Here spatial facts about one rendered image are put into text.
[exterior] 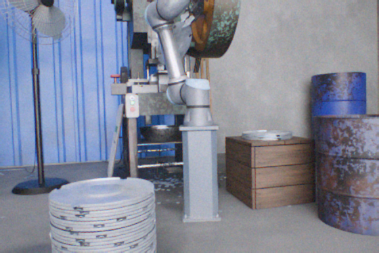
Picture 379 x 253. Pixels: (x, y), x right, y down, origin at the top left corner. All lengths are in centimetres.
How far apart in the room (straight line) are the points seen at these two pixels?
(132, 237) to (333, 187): 92
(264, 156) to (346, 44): 325
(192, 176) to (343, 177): 65
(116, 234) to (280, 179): 108
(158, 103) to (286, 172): 90
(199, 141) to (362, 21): 384
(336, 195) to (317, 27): 321
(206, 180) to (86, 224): 78
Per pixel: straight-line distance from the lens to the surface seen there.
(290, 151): 169
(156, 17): 154
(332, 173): 143
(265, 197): 166
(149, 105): 197
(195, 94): 143
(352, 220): 145
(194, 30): 264
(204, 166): 143
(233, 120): 365
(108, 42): 339
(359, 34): 485
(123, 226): 82
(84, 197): 87
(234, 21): 211
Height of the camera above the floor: 53
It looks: 3 degrees down
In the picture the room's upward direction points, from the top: 2 degrees counter-clockwise
